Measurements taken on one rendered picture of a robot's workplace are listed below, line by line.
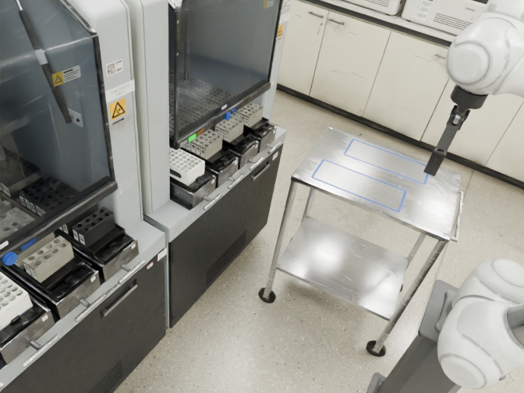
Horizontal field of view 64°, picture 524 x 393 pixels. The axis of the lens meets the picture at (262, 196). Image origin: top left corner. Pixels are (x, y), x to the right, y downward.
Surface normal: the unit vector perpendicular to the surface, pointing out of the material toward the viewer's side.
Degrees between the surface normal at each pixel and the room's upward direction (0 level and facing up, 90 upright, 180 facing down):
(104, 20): 90
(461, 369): 96
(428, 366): 90
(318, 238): 0
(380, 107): 90
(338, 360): 0
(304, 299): 0
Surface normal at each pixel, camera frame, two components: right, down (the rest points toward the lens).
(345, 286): 0.14, -0.75
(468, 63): -0.71, 0.37
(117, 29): 0.85, 0.43
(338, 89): -0.51, 0.51
